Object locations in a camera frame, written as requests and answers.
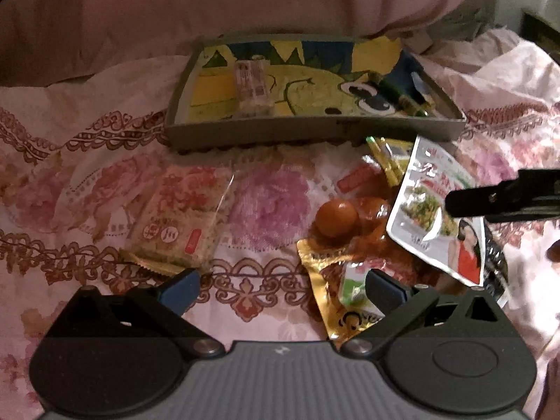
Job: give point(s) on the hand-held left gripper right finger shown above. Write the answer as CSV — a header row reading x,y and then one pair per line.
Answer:
x,y
385,292

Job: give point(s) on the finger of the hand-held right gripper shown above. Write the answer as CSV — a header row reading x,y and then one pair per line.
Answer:
x,y
481,201

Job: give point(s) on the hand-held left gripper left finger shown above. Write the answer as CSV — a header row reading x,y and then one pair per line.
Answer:
x,y
179,292

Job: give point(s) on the silver snack pouch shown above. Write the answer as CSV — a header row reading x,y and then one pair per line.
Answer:
x,y
420,210

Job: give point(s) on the gold snack packet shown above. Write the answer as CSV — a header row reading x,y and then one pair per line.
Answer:
x,y
323,271

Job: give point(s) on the yellow snack bar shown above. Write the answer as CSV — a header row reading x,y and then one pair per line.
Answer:
x,y
387,157

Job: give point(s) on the person's right forearm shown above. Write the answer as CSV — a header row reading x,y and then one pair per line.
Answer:
x,y
550,387

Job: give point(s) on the clear cracker packet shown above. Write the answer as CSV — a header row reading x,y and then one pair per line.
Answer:
x,y
179,223

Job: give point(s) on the orange tangerine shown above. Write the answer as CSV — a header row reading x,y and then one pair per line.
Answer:
x,y
337,218

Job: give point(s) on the orange-red snack packet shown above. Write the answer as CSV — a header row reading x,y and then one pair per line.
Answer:
x,y
367,176

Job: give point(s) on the green-yellow snack stick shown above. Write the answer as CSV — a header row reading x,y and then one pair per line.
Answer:
x,y
413,106

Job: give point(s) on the blue and white snack packet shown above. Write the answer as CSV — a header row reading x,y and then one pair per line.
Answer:
x,y
420,87

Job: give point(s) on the floral bed sheet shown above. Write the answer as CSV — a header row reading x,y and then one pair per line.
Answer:
x,y
271,201

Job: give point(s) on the green snack stick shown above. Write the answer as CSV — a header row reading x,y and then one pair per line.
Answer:
x,y
391,92

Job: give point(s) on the grey-green cloth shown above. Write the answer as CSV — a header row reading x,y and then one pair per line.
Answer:
x,y
463,24

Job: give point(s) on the pale wrapped snack bar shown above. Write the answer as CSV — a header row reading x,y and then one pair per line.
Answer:
x,y
253,87

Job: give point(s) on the pink pillow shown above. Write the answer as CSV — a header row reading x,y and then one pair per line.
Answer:
x,y
175,4

